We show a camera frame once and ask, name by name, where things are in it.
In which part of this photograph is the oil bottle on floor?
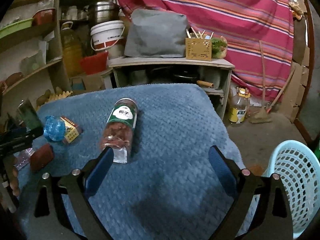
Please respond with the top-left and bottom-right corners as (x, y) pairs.
(228, 88), (251, 125)

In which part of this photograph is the light blue trash basket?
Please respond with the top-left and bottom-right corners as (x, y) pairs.
(263, 140), (319, 239)

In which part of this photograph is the wooden corner shelf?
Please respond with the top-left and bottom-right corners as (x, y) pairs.
(1, 0), (71, 122)

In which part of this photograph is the yellow chopstick holder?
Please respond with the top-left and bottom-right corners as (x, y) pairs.
(185, 27), (212, 61)

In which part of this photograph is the blue quilted table cloth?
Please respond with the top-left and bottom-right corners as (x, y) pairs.
(15, 83), (251, 240)

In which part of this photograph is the green label jar upright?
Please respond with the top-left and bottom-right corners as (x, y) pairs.
(17, 99), (43, 130)

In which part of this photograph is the pink striped curtain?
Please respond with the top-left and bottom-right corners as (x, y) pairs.
(118, 0), (293, 101)

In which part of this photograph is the yellow cigarette box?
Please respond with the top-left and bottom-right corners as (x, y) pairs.
(60, 116), (82, 145)

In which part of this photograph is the large yellow oil jug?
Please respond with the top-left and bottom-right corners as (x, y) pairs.
(60, 21), (83, 77)

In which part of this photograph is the grey cloth cover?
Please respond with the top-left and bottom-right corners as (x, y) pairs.
(124, 9), (189, 58)

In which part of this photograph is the white plastic bucket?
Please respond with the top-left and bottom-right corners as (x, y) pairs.
(90, 20), (125, 52)

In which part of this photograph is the purple clear wrapper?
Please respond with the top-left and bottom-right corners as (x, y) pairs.
(15, 148), (35, 170)

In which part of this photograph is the yellow egg tray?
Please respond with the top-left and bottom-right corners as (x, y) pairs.
(35, 89), (73, 110)

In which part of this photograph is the steel pot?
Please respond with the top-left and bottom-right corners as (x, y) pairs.
(88, 1), (120, 26)

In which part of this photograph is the wooden side cabinet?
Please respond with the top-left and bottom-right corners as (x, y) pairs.
(108, 57), (234, 119)

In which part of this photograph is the maroon scouring pad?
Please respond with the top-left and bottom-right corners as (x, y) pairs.
(29, 143), (54, 173)

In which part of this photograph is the red plastic basket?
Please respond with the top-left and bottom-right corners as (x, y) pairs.
(79, 51), (108, 75)

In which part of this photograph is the green plastic tray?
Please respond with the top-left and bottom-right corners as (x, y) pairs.
(0, 18), (34, 38)

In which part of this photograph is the clear jar green label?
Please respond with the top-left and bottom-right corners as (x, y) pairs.
(100, 98), (138, 164)

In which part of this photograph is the blue plastic bag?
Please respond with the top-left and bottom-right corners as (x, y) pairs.
(43, 115), (66, 141)

